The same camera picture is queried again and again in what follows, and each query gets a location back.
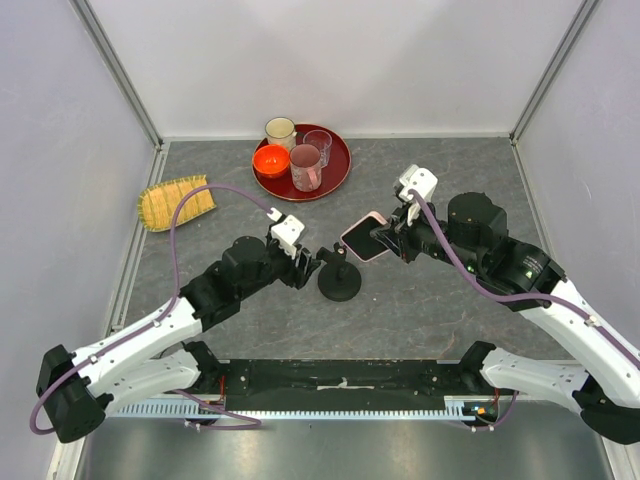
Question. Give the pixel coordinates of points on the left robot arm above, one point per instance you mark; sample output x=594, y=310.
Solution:
x=79, y=389

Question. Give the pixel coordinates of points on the black phone stand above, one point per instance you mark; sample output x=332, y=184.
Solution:
x=338, y=279

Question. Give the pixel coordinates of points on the orange bowl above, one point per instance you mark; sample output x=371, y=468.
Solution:
x=271, y=161

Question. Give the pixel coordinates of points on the cream ceramic cup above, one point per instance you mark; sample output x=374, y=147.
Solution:
x=281, y=131

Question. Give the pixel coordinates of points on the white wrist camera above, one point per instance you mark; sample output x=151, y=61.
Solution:
x=418, y=179
x=286, y=230

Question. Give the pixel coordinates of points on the left aluminium frame post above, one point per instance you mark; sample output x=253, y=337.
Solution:
x=101, y=41

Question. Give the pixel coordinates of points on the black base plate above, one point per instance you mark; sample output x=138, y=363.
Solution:
x=341, y=385

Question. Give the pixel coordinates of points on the right aluminium frame post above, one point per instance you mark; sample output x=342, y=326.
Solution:
x=569, y=40

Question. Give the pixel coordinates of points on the pink cased smartphone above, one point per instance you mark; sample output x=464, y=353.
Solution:
x=358, y=241

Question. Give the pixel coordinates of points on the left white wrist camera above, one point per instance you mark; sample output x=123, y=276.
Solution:
x=286, y=230

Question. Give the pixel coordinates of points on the red round tray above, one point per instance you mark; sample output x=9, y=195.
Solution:
x=333, y=175

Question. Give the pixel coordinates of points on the slotted cable duct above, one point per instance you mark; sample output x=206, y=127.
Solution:
x=179, y=407

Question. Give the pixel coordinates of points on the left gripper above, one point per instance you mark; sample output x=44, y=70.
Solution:
x=299, y=276

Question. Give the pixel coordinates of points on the woven bamboo basket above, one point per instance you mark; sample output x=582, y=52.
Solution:
x=157, y=204

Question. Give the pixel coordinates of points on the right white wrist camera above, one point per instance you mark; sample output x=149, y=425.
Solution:
x=418, y=179

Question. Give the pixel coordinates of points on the pink glass mug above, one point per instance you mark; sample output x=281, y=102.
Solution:
x=305, y=167

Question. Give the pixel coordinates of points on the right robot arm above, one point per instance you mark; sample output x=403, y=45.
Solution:
x=604, y=389

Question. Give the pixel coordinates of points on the clear glass tumbler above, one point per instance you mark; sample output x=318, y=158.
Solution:
x=322, y=141

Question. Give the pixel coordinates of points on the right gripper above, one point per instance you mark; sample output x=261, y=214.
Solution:
x=401, y=235

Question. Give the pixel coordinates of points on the aluminium frame post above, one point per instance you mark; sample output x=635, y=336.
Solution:
x=569, y=40
x=101, y=41

